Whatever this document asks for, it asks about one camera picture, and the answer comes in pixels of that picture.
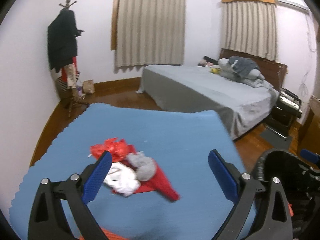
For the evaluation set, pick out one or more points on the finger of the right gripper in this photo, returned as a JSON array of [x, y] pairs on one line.
[[310, 156]]

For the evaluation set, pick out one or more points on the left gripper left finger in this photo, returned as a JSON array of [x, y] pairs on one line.
[[47, 218]]

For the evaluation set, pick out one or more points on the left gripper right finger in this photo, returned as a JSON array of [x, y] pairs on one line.
[[272, 218]]

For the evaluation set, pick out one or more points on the orange ribbed foam sheet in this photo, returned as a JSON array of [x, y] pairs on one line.
[[108, 234]]

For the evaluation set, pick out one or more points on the red plastic bag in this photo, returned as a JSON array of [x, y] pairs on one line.
[[119, 149]]

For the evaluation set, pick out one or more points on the red cloth piece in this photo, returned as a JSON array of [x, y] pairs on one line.
[[159, 183]]

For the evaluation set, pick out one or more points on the black lined trash bin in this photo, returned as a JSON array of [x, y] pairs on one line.
[[273, 163]]

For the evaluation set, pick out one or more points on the dark grey floor mat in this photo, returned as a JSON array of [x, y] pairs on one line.
[[276, 139]]

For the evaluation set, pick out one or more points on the blue foam mat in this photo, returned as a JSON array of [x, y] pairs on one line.
[[180, 144]]

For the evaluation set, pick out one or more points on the dark wooden headboard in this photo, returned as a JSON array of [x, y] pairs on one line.
[[273, 71]]

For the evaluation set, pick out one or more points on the brown paper bag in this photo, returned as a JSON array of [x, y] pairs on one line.
[[88, 87]]

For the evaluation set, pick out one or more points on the folded grey blankets pile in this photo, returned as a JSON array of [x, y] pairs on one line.
[[243, 70]]

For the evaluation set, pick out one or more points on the bed with grey sheet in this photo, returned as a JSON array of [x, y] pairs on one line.
[[194, 89]]

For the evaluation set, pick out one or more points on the yellow plush toy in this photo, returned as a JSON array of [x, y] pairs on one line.
[[215, 70]]

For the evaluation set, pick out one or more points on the right beige curtain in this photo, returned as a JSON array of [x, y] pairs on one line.
[[249, 26]]

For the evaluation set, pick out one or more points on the beige curtain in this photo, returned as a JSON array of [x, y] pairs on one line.
[[150, 32], [249, 26]]

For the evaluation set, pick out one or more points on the coat rack with clothes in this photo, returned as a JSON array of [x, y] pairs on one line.
[[62, 51]]

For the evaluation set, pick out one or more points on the left beige curtain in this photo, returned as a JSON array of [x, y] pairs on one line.
[[150, 32]]

